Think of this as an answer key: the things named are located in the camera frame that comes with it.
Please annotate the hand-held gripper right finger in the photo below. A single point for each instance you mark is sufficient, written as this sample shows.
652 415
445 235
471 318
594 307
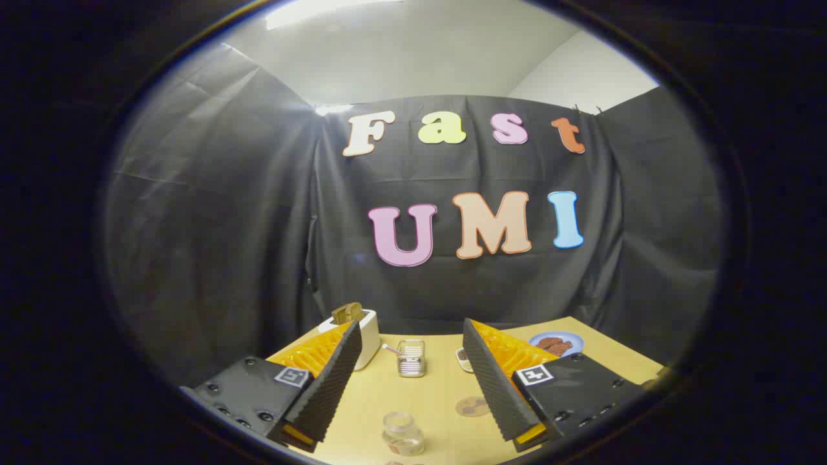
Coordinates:
497 387

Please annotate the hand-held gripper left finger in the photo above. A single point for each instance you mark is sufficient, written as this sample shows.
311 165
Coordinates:
329 387

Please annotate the round wooden coaster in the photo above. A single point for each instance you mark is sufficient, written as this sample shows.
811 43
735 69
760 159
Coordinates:
470 407

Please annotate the clear glass juice bottle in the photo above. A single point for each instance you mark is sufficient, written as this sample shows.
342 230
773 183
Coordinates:
402 436

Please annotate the white divided grain dish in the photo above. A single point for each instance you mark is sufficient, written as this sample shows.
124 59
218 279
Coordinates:
462 359

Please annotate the white toaster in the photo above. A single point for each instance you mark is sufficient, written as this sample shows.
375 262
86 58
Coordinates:
369 336

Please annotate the brown cookie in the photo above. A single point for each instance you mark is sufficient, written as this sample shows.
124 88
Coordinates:
549 341
561 349

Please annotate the wooden table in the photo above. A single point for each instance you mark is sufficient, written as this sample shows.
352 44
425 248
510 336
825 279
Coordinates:
426 394

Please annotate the pink stirring stick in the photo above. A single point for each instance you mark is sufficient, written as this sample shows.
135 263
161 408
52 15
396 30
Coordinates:
390 349

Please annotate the brown toast slice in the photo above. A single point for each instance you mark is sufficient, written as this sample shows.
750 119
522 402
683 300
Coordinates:
347 312

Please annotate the ribbed metal container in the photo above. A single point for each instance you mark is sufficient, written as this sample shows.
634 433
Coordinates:
411 361

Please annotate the light blue plate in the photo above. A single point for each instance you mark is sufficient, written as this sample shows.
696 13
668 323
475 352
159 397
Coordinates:
574 338

